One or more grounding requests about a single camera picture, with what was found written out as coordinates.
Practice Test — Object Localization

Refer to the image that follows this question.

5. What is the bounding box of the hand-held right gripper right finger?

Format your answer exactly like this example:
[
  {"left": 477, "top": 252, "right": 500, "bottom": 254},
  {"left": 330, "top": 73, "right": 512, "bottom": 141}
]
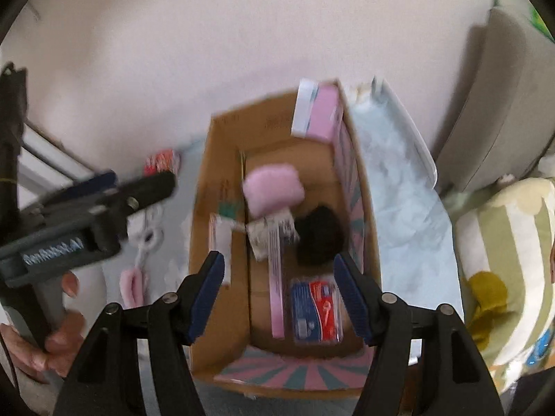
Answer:
[{"left": 334, "top": 253, "right": 506, "bottom": 416}]

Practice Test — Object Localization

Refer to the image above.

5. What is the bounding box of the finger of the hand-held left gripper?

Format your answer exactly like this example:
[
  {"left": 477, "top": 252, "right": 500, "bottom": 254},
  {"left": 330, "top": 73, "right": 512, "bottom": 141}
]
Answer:
[
  {"left": 87, "top": 170, "right": 178, "bottom": 226},
  {"left": 41, "top": 171, "right": 119, "bottom": 209}
]

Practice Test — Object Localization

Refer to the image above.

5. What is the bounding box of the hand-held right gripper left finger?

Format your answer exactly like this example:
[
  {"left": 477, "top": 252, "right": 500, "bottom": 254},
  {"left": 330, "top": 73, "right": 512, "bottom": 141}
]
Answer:
[{"left": 52, "top": 250, "right": 225, "bottom": 416}]

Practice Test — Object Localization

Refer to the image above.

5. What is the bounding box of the red printed box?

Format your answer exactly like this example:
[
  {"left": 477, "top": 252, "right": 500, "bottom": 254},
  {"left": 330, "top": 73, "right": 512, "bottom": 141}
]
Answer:
[{"left": 144, "top": 149, "right": 180, "bottom": 177}]

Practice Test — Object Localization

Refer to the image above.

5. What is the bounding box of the blue and red floss pack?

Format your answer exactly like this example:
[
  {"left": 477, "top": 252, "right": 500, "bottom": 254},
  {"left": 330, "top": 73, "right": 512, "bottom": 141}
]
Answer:
[{"left": 290, "top": 278, "right": 345, "bottom": 345}]

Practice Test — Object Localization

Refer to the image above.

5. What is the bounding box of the white plastic clip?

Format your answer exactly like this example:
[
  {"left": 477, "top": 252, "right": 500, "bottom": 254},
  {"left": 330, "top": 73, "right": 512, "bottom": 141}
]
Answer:
[{"left": 134, "top": 206, "right": 164, "bottom": 269}]

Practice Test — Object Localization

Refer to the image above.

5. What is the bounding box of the long pink box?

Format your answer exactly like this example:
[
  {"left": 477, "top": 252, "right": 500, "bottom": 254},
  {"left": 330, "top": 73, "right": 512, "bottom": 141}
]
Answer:
[{"left": 265, "top": 217, "right": 289, "bottom": 339}]

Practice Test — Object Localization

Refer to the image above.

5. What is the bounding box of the black scrunchie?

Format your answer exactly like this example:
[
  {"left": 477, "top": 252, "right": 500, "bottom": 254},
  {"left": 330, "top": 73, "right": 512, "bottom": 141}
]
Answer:
[{"left": 295, "top": 206, "right": 345, "bottom": 267}]

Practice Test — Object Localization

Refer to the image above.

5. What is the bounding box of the pink fluffy band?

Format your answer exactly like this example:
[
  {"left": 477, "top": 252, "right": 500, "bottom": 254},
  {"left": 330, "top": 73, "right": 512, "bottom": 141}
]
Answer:
[{"left": 119, "top": 268, "right": 145, "bottom": 308}]

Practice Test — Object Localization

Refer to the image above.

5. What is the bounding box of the small cream patterned packet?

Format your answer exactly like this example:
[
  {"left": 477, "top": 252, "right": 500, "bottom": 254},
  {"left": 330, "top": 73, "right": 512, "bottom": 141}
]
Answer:
[{"left": 247, "top": 208, "right": 300, "bottom": 263}]

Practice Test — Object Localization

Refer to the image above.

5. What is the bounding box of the pink fluffy pouch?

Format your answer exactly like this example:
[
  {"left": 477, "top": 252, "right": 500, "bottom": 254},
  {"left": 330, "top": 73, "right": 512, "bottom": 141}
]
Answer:
[{"left": 242, "top": 164, "right": 304, "bottom": 219}]

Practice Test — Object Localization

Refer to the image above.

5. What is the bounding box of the pink striped cardboard box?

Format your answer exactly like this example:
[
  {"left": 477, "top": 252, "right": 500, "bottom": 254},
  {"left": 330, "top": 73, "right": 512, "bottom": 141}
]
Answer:
[{"left": 187, "top": 79, "right": 384, "bottom": 399}]

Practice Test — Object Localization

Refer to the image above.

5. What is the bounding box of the person's left hand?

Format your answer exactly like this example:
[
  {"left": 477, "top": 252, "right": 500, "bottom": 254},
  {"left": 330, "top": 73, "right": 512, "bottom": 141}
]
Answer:
[{"left": 0, "top": 271, "right": 87, "bottom": 384}]

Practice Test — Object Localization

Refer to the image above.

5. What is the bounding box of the grey floral cloth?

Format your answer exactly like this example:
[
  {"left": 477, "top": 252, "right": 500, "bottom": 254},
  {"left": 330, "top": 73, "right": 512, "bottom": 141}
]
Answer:
[{"left": 102, "top": 91, "right": 462, "bottom": 416}]

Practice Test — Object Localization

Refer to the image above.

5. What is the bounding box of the green striped floral cushion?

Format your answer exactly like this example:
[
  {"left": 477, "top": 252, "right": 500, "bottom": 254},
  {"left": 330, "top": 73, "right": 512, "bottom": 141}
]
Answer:
[{"left": 453, "top": 177, "right": 555, "bottom": 395}]

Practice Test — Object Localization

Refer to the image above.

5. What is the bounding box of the white tray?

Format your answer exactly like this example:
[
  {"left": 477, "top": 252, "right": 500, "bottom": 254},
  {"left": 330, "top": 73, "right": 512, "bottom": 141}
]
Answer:
[{"left": 22, "top": 77, "right": 438, "bottom": 189}]

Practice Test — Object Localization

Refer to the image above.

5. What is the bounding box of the grey sofa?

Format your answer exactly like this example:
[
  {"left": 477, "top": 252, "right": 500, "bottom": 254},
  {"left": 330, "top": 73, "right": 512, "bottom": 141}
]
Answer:
[{"left": 436, "top": 6, "right": 555, "bottom": 191}]

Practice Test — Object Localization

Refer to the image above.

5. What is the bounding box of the green tissue pack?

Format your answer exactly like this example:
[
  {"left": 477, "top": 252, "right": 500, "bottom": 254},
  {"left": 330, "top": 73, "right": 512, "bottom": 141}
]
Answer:
[{"left": 492, "top": 0, "right": 551, "bottom": 40}]

